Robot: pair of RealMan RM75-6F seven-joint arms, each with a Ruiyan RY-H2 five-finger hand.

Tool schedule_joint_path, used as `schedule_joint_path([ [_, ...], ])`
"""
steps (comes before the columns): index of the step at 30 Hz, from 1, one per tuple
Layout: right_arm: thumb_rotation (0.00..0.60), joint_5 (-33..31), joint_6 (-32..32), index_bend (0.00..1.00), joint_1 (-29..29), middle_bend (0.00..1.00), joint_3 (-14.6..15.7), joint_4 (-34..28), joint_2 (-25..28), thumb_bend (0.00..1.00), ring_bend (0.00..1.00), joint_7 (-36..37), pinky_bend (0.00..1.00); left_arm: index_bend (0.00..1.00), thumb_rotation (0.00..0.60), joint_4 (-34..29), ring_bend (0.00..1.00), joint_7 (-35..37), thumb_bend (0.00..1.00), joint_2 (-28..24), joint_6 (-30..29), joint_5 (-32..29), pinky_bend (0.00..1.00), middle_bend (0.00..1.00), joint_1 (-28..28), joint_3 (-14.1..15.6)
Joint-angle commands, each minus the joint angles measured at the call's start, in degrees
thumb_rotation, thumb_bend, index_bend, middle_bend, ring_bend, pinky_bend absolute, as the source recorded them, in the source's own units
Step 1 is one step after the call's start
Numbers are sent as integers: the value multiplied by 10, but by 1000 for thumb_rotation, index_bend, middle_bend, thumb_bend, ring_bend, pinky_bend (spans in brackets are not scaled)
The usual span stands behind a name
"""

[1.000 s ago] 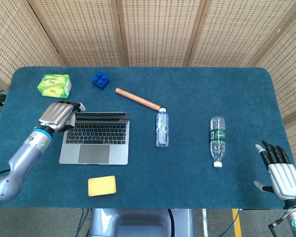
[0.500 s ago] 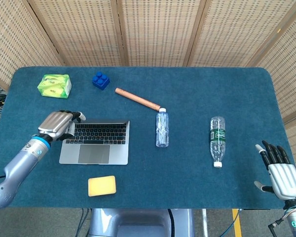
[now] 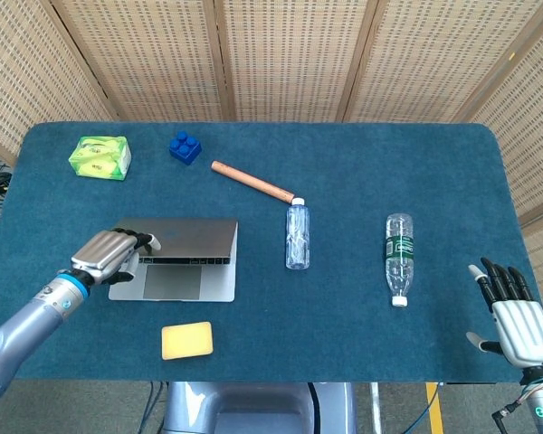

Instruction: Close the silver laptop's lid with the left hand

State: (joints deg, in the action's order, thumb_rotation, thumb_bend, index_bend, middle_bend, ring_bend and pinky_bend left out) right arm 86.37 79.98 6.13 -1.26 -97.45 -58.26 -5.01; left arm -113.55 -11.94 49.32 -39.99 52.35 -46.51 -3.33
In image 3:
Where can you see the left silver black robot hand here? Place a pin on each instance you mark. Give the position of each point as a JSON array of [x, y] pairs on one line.
[[101, 253]]

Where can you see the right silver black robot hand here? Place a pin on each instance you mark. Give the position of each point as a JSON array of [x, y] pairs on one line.
[[525, 334]]

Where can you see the silver laptop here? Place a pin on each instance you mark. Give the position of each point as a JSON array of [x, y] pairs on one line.
[[199, 237]]

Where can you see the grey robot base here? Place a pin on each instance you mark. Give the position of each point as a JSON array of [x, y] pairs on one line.
[[253, 407]]

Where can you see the green tissue pack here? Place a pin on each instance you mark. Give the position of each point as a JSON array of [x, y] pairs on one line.
[[99, 158]]

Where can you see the yellow sponge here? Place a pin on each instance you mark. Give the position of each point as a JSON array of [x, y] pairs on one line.
[[187, 340]]

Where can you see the blue building block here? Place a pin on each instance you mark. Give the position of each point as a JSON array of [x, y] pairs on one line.
[[185, 149]]

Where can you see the clear bottle with green label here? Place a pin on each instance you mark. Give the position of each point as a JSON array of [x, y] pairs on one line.
[[399, 257]]

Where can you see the white table leg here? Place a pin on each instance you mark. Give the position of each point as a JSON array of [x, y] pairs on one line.
[[375, 407]]

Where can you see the brown wooden rod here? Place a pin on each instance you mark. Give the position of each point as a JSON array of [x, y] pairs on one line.
[[253, 181]]

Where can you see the clear unlabelled plastic bottle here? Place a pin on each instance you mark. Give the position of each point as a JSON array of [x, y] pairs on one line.
[[298, 235]]

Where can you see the blue table mat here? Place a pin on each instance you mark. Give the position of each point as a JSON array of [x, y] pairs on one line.
[[326, 325]]

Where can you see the bamboo folding screen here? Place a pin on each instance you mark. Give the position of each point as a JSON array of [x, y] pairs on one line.
[[289, 59]]

